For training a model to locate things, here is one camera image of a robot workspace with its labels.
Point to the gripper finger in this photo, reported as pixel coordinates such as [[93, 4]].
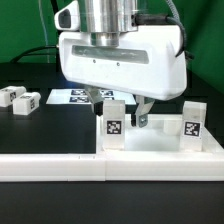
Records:
[[95, 98], [140, 117]]

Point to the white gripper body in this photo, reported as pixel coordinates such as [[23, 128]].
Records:
[[146, 62]]

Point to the white square tabletop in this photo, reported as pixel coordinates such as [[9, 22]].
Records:
[[161, 134]]

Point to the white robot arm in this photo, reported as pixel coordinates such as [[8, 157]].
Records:
[[110, 44]]

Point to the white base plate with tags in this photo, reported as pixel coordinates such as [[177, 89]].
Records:
[[78, 96]]

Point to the white L-shaped fence wall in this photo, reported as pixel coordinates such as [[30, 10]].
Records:
[[116, 166]]

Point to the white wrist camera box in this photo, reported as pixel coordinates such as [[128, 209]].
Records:
[[68, 18]]

